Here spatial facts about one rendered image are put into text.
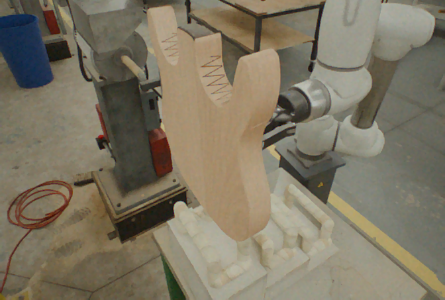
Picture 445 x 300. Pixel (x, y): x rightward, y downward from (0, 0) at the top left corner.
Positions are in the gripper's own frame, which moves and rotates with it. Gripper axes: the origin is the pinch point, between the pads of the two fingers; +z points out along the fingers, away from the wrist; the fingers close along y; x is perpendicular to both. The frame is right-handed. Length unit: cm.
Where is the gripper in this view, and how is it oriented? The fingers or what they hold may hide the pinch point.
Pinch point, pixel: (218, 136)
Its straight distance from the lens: 61.8
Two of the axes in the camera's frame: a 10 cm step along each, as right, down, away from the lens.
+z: -8.5, 3.3, -4.2
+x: -0.1, -7.9, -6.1
